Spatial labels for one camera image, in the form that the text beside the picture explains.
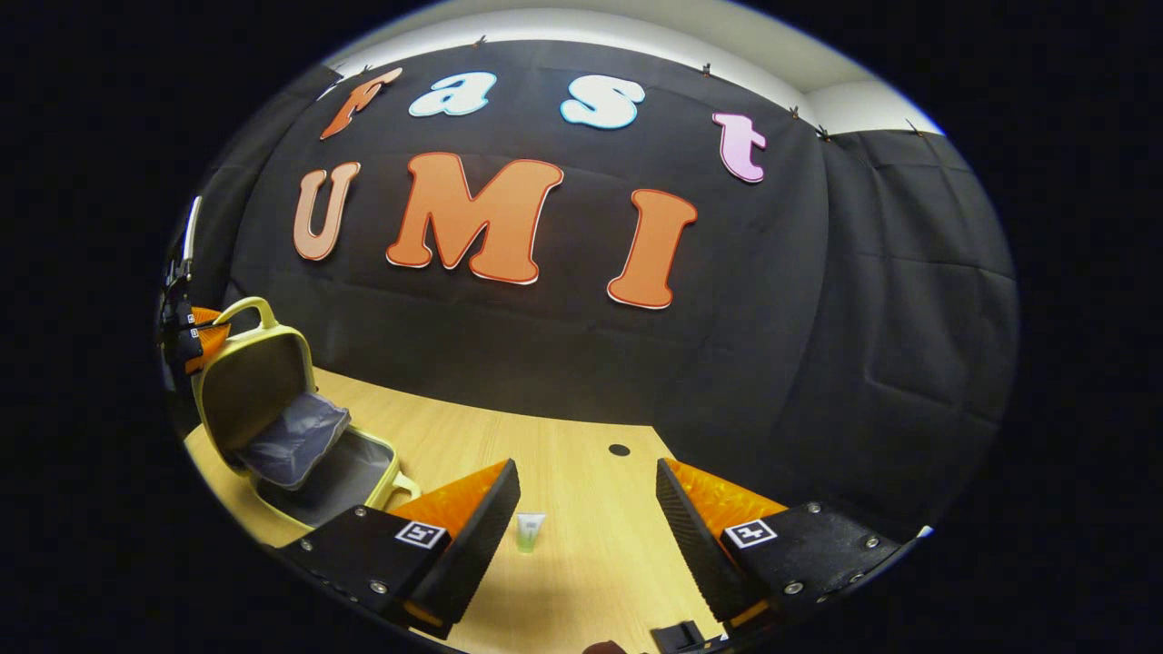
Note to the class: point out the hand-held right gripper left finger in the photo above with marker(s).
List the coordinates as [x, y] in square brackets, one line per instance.
[482, 536]

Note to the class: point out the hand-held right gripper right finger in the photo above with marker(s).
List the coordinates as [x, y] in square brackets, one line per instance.
[695, 545]

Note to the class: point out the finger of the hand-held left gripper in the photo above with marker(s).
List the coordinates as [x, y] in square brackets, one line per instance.
[202, 316]
[207, 343]

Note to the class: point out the small white green tube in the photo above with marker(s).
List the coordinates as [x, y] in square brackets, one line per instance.
[530, 531]

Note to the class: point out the pale yellow suitcase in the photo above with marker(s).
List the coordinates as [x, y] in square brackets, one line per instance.
[254, 391]

